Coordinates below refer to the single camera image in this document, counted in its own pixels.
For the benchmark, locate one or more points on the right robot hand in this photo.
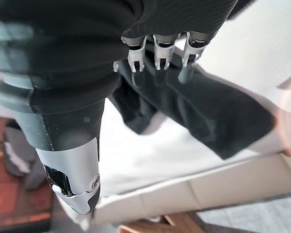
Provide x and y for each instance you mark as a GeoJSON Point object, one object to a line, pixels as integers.
{"type": "Point", "coordinates": [70, 60]}

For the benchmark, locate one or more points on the black garment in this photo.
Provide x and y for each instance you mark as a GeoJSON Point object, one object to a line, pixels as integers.
{"type": "Point", "coordinates": [196, 109]}

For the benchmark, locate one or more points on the white bed sheet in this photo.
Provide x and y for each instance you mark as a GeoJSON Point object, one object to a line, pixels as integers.
{"type": "Point", "coordinates": [148, 157]}

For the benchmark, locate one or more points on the red-brown patterned rug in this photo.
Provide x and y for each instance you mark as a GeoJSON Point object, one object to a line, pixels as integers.
{"type": "Point", "coordinates": [4, 199]}

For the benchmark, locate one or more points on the cream bed base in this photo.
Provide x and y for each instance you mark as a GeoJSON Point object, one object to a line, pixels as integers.
{"type": "Point", "coordinates": [208, 187]}

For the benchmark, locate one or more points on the grey floor rug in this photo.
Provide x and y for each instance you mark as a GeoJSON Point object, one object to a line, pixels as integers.
{"type": "Point", "coordinates": [252, 213]}

